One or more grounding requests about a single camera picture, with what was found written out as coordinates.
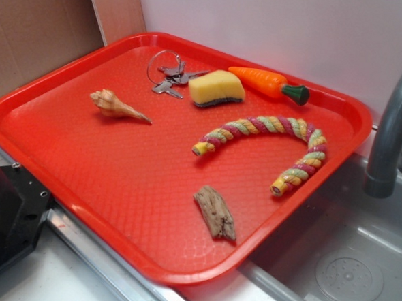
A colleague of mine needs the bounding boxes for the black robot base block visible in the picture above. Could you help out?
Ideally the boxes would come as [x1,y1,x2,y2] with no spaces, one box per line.
[0,163,52,273]

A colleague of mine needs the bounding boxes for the tan spiral sea shell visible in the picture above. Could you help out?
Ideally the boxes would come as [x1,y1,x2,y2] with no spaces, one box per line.
[89,89,152,123]

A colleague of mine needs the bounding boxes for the red plastic tray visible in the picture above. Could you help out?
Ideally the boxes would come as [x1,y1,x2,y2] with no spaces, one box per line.
[0,33,372,285]

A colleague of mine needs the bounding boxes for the brown piece of driftwood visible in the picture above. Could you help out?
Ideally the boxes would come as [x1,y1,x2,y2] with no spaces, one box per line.
[194,185,236,242]

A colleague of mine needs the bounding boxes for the yellow sponge with grey pad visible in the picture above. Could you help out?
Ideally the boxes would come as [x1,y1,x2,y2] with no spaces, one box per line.
[188,70,245,108]

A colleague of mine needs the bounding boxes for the orange plastic toy carrot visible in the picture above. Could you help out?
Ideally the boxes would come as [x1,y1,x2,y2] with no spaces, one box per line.
[228,66,310,106]

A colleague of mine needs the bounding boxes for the grey plastic sink basin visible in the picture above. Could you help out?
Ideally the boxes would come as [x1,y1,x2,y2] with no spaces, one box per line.
[240,156,402,301]

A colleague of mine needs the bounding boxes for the grey toy faucet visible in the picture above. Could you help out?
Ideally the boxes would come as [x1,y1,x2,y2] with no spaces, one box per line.
[363,75,402,198]

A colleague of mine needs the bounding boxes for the brown cardboard panel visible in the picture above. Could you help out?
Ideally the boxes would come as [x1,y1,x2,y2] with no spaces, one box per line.
[0,0,103,97]

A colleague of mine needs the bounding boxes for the silver keys on ring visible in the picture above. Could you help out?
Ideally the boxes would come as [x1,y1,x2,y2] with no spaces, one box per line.
[146,50,210,99]

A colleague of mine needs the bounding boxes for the multicoloured twisted rope toy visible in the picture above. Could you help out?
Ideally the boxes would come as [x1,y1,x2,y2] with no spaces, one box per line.
[191,116,328,197]

